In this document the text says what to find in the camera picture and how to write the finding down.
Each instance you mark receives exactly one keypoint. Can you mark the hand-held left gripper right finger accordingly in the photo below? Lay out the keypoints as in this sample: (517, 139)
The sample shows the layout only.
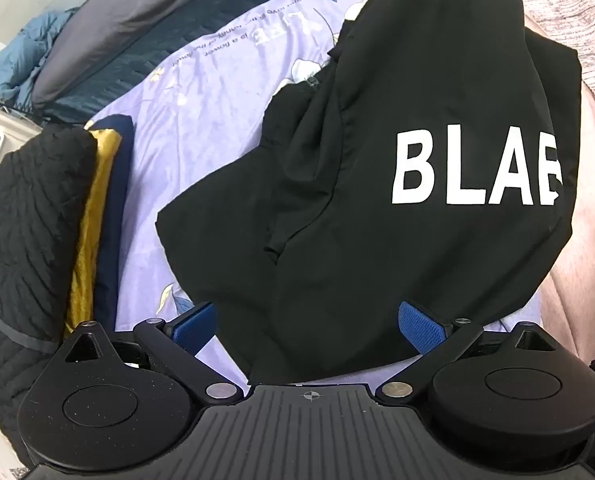
(420, 327)

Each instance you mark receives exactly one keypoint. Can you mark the lilac floral bed sheet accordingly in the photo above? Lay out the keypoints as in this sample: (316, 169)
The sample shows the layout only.
(197, 125)

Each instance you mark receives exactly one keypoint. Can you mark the navy folded cloth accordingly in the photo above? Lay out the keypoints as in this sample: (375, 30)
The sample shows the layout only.
(115, 220)

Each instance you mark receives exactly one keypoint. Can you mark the mauve knit cloth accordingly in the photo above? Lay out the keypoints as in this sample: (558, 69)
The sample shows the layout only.
(567, 5)

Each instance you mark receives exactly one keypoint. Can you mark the black jacket with white print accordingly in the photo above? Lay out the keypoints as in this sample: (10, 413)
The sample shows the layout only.
(357, 240)

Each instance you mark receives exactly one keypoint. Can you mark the pink cloth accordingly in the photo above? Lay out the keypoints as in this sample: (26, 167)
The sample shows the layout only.
(585, 210)

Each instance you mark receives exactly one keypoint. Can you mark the black knit sweater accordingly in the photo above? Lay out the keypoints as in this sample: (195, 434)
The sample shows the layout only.
(32, 220)

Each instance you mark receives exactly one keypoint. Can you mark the blue padded jacket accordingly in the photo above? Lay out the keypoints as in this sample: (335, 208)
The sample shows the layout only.
(17, 55)

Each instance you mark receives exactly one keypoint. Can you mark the grey pillow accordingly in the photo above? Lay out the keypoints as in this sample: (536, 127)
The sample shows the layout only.
(142, 15)

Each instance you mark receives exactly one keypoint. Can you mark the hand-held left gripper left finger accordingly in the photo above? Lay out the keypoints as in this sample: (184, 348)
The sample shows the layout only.
(193, 327)

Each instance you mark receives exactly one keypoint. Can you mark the yellow folded cloth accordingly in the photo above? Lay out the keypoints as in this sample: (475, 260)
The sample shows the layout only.
(90, 240)

